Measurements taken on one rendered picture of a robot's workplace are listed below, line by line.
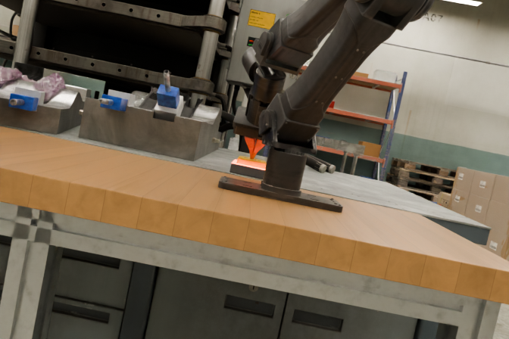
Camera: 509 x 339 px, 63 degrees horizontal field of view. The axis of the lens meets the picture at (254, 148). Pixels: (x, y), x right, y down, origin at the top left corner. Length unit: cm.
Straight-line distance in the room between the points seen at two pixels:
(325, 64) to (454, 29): 779
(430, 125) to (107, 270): 738
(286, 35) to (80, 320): 76
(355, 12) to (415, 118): 742
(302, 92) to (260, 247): 25
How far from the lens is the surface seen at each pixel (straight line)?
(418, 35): 815
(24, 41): 195
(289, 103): 64
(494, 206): 464
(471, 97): 831
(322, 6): 65
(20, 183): 54
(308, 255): 50
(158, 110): 93
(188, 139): 91
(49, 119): 97
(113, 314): 103
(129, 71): 181
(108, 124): 96
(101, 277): 101
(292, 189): 65
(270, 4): 184
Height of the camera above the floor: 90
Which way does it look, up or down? 3 degrees down
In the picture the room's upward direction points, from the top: 12 degrees clockwise
